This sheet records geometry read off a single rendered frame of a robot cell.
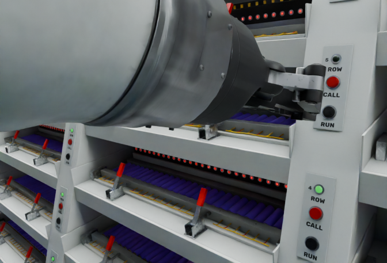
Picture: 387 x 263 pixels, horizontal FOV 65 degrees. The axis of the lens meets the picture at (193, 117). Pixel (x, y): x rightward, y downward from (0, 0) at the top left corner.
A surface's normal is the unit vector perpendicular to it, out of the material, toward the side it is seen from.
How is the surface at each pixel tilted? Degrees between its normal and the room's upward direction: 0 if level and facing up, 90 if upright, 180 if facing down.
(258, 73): 94
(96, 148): 90
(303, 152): 90
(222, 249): 20
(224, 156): 109
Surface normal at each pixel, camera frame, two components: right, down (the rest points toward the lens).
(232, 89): 0.63, 0.50
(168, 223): -0.08, -0.97
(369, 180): -0.65, 0.23
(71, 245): 0.76, 0.09
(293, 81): -0.11, -0.04
